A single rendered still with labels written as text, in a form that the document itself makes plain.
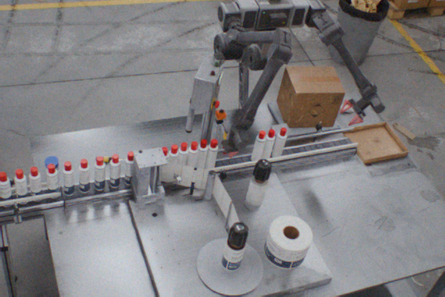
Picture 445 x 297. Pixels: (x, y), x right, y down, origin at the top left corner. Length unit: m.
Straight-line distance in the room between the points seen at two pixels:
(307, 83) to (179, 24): 2.52
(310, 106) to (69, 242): 1.53
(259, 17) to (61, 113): 2.03
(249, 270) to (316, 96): 1.14
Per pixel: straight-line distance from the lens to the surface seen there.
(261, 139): 3.12
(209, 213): 2.95
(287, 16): 3.33
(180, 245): 2.82
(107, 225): 2.93
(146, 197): 2.92
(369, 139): 3.67
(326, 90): 3.43
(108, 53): 5.31
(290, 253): 2.74
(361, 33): 5.47
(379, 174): 3.48
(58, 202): 2.97
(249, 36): 2.98
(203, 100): 2.80
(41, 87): 4.95
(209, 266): 2.76
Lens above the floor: 3.16
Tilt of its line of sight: 43 degrees down
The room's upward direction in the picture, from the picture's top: 11 degrees clockwise
